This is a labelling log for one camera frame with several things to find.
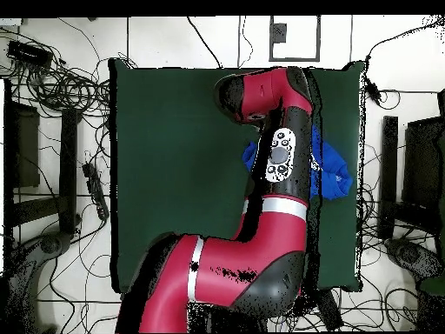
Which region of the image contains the black chair base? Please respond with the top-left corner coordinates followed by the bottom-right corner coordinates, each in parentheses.
top-left (6, 230), bottom-right (72, 314)
top-left (384, 237), bottom-right (445, 297)

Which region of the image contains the grey square frame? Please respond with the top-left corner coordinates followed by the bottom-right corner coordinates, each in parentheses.
top-left (268, 15), bottom-right (322, 63)

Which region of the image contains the black wooden furniture frame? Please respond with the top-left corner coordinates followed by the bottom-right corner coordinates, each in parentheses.
top-left (3, 78), bottom-right (83, 241)
top-left (377, 88), bottom-right (445, 241)

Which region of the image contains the black cable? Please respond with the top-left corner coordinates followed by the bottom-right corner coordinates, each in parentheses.
top-left (186, 16), bottom-right (223, 70)

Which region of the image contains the black power strip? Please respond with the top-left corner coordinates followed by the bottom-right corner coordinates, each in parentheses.
top-left (317, 288), bottom-right (344, 331)
top-left (82, 162), bottom-right (111, 221)

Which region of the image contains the blue printed t-shirt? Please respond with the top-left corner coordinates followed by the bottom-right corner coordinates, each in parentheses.
top-left (242, 124), bottom-right (354, 202)

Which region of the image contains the black power adapter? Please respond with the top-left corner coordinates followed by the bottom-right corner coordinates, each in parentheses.
top-left (364, 77), bottom-right (382, 105)

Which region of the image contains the dark green table cloth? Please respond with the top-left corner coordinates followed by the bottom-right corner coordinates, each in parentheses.
top-left (108, 57), bottom-right (365, 292)

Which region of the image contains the black electronics box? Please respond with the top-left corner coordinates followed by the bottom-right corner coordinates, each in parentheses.
top-left (6, 39), bottom-right (54, 69)

